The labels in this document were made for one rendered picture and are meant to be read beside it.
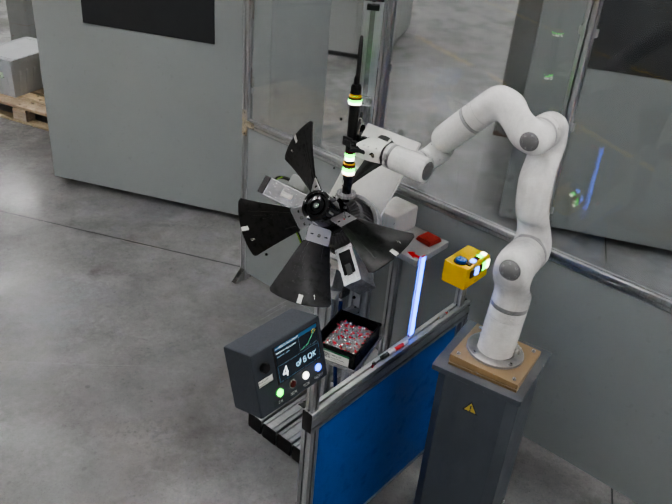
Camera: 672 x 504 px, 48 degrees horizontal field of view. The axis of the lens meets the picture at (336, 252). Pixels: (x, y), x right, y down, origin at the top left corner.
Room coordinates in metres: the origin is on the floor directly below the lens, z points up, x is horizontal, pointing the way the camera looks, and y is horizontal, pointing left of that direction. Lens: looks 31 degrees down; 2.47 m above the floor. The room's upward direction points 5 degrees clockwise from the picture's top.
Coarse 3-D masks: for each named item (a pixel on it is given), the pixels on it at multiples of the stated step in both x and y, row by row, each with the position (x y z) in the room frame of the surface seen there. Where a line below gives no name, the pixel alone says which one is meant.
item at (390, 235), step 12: (348, 228) 2.30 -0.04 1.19; (360, 228) 2.31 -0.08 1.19; (372, 228) 2.32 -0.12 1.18; (384, 228) 2.33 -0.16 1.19; (360, 240) 2.25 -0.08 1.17; (372, 240) 2.25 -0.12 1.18; (384, 240) 2.26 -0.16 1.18; (408, 240) 2.26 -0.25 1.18; (360, 252) 2.20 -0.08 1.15; (372, 252) 2.20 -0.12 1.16; (384, 252) 2.21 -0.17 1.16; (372, 264) 2.16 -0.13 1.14; (384, 264) 2.16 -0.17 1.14
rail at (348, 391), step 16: (464, 304) 2.38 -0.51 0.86; (432, 320) 2.25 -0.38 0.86; (448, 320) 2.30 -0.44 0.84; (416, 336) 2.15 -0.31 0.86; (432, 336) 2.21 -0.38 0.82; (384, 352) 2.04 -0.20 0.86; (400, 352) 2.05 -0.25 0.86; (416, 352) 2.14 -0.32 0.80; (368, 368) 1.96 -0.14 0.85; (384, 368) 1.99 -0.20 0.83; (352, 384) 1.86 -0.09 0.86; (368, 384) 1.92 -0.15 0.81; (320, 400) 1.77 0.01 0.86; (336, 400) 1.79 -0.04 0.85; (352, 400) 1.86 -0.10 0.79; (304, 416) 1.72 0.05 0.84; (320, 416) 1.73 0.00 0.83
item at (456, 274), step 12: (456, 252) 2.40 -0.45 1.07; (468, 252) 2.41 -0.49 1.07; (480, 252) 2.42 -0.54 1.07; (444, 264) 2.34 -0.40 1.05; (456, 264) 2.31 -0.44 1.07; (480, 264) 2.35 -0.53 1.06; (444, 276) 2.33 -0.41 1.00; (456, 276) 2.30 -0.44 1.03; (468, 276) 2.29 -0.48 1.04; (480, 276) 2.37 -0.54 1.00
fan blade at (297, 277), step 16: (304, 240) 2.33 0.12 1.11; (304, 256) 2.29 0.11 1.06; (320, 256) 2.31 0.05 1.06; (288, 272) 2.25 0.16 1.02; (304, 272) 2.26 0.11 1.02; (320, 272) 2.27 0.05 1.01; (272, 288) 2.22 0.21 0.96; (288, 288) 2.22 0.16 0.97; (304, 288) 2.22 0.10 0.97; (320, 288) 2.23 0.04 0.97; (304, 304) 2.18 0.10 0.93; (320, 304) 2.19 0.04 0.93
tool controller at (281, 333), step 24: (288, 312) 1.71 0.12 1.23; (264, 336) 1.58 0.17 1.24; (288, 336) 1.58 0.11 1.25; (312, 336) 1.64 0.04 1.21; (240, 360) 1.50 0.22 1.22; (264, 360) 1.50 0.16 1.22; (312, 360) 1.62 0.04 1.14; (240, 384) 1.50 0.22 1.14; (264, 384) 1.48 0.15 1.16; (288, 384) 1.54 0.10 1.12; (312, 384) 1.60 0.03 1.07; (240, 408) 1.50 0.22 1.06; (264, 408) 1.46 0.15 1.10
